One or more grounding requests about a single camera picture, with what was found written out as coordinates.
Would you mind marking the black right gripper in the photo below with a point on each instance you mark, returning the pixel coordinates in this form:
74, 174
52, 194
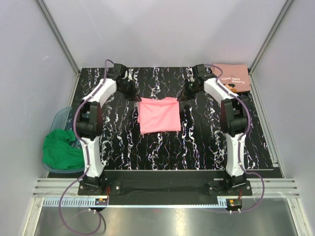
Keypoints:
183, 97

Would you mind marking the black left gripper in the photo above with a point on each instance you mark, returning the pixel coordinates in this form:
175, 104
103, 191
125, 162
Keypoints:
132, 95

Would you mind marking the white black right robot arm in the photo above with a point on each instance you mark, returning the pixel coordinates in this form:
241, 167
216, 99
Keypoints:
234, 122

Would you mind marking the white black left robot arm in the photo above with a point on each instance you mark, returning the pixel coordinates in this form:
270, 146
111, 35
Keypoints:
88, 123

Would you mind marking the folded dusty pink printed t-shirt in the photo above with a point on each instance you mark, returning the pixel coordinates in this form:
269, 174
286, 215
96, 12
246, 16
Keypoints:
235, 77

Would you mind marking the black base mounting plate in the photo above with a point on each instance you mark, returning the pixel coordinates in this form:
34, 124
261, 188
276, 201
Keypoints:
184, 185

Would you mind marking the green t-shirt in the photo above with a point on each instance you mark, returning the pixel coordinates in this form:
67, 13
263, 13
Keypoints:
59, 153

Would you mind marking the white slotted cable duct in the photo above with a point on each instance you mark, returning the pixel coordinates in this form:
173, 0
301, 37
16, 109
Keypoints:
132, 203

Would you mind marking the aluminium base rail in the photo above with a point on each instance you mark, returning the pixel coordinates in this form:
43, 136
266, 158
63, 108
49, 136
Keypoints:
274, 187

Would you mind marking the left aluminium frame post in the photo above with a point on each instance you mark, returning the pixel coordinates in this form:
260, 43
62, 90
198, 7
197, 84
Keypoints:
57, 34

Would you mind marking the aluminium frame post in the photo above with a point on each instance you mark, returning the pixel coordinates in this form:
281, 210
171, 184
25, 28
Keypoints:
273, 30
57, 34

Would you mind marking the right aluminium frame post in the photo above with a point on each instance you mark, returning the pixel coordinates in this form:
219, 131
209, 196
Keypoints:
273, 30

